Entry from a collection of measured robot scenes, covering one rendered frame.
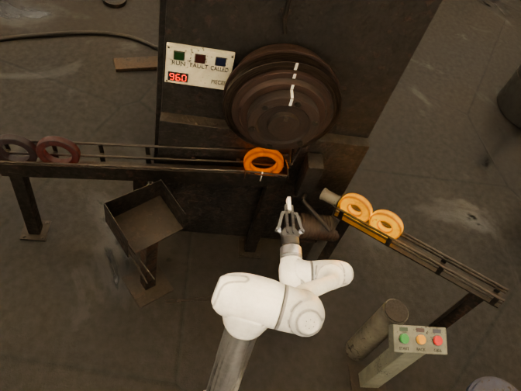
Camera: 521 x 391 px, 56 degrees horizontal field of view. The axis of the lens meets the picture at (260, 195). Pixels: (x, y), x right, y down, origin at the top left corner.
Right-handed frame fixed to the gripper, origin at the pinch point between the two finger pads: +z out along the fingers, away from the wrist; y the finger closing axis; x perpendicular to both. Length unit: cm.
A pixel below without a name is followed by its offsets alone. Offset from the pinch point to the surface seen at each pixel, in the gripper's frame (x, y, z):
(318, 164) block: 4.4, 13.6, 20.1
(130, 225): -14, -66, -9
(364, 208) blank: 1.3, 34.8, 1.2
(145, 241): -13, -59, -17
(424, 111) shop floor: -87, 139, 153
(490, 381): -26, 96, -65
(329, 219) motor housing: -21.8, 26.5, 7.5
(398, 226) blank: 3.5, 48.2, -8.1
